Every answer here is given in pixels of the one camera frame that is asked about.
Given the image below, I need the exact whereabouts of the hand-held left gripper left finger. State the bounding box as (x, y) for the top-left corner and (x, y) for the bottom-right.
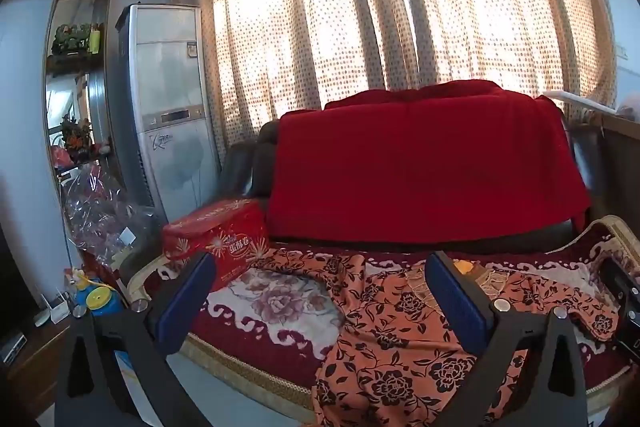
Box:
(52, 251), (217, 427)

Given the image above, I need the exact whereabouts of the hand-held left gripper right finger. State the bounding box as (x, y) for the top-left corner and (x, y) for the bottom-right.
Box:
(425, 250), (588, 427)

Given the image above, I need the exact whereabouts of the orange floral garment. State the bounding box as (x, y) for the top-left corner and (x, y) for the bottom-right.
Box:
(247, 249), (633, 427)

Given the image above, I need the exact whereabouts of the red gift box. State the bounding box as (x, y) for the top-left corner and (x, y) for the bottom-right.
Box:
(161, 198), (271, 293)

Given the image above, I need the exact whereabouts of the red floral sofa mat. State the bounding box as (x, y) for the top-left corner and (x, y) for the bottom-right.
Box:
(127, 214), (640, 423)

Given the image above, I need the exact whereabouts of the wooden headboard panel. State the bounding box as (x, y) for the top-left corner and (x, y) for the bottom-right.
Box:
(600, 112), (640, 228)

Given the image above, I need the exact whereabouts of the white router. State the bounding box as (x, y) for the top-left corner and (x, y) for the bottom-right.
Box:
(47, 289), (71, 323)

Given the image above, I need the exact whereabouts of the clear plastic wrap pile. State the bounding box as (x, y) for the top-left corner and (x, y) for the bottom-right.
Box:
(60, 162), (168, 268)

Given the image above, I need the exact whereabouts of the dark leather sofa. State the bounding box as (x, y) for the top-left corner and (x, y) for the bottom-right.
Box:
(120, 119), (608, 288)

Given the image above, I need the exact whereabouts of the red blanket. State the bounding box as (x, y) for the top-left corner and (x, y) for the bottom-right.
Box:
(265, 79), (593, 245)

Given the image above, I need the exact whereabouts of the wooden tv cabinet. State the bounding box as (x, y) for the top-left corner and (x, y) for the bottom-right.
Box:
(0, 322), (71, 418)

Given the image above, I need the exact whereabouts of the black television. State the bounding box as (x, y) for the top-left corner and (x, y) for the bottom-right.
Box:
(0, 227), (41, 348)

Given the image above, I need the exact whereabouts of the white board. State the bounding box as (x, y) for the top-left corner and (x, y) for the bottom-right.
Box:
(542, 90), (621, 115)

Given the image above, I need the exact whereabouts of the artificial flower decoration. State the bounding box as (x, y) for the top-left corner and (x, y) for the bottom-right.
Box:
(59, 114), (96, 158)

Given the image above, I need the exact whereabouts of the white standing air conditioner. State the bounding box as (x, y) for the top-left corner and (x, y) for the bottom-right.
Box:
(107, 3), (223, 225)

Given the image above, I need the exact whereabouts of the green plant ornament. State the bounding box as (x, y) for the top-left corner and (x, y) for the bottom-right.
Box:
(50, 23), (103, 56)

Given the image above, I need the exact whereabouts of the dotted beige curtain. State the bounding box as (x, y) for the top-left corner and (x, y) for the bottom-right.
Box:
(166, 0), (618, 158)

